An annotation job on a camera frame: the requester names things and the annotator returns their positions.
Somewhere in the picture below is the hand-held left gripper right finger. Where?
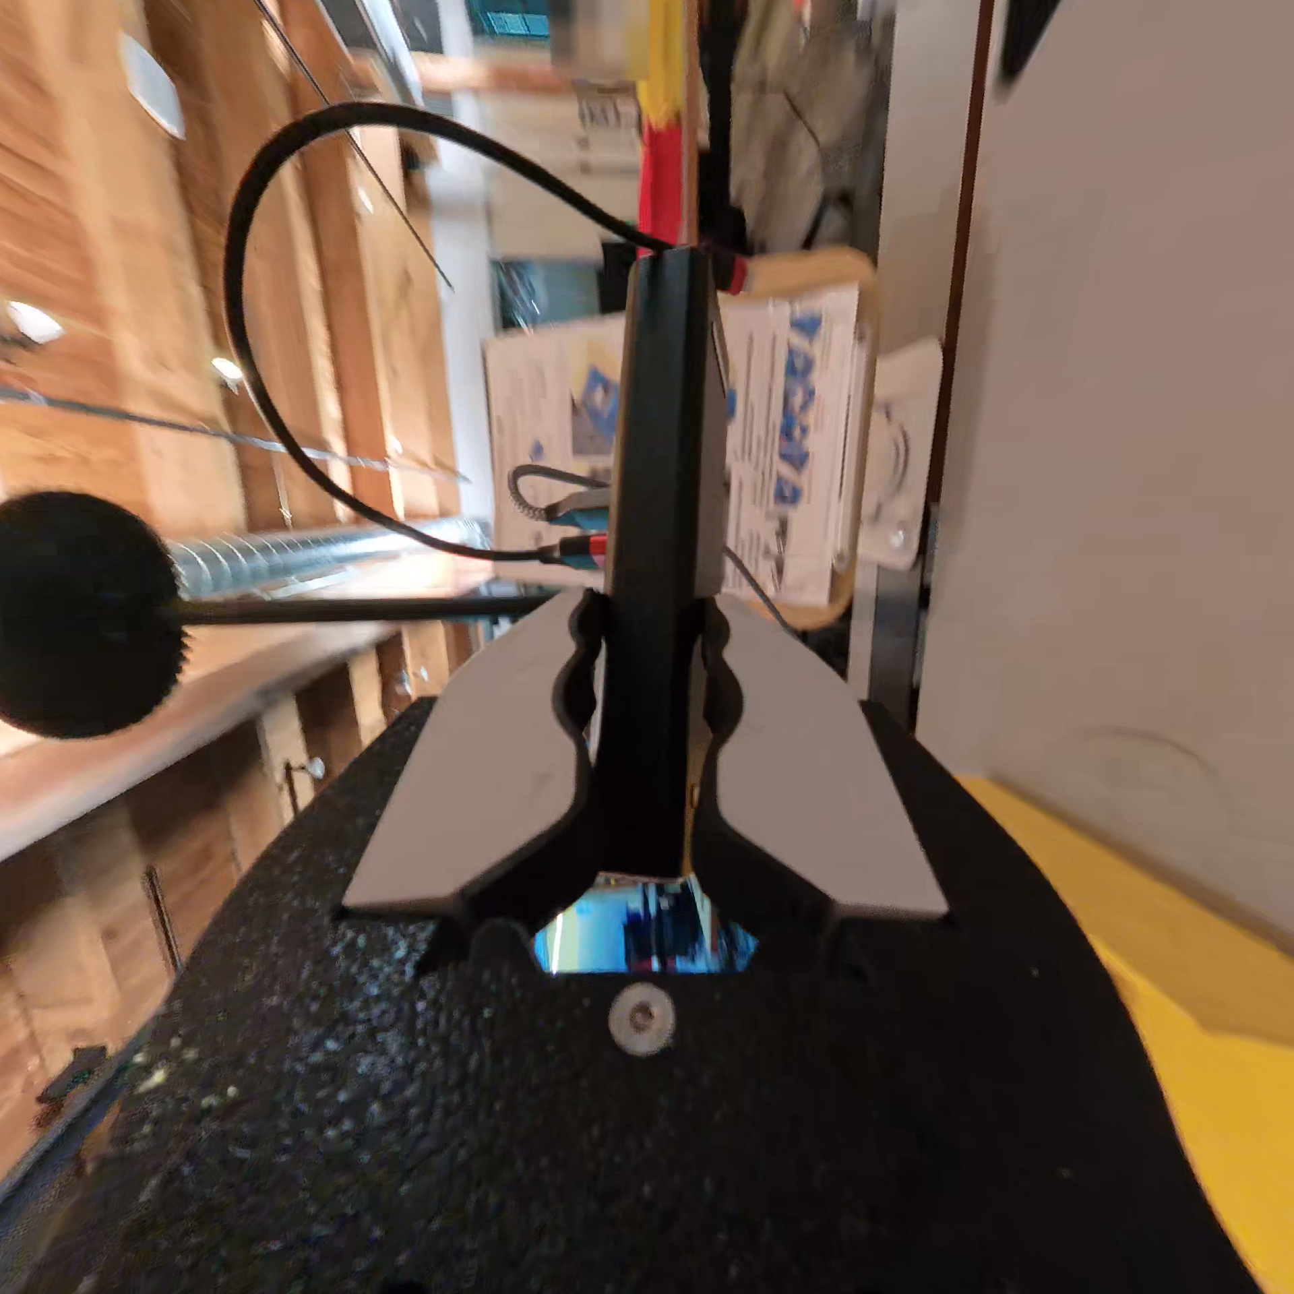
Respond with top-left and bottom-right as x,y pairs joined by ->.
691,598 -> 948,928

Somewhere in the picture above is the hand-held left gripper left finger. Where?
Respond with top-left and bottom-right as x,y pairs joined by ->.
340,592 -> 608,922

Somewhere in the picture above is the black usb hub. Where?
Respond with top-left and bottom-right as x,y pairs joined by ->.
600,246 -> 731,883

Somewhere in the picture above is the yellow plastic bin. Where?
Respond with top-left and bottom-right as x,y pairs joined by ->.
959,775 -> 1294,1294

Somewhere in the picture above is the red black usb cable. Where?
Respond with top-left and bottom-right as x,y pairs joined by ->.
220,102 -> 680,566

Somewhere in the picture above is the illustrated instruction board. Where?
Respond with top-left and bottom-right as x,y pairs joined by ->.
482,249 -> 884,631

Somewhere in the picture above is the silver ventilation duct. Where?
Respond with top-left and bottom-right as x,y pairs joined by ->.
158,518 -> 491,603

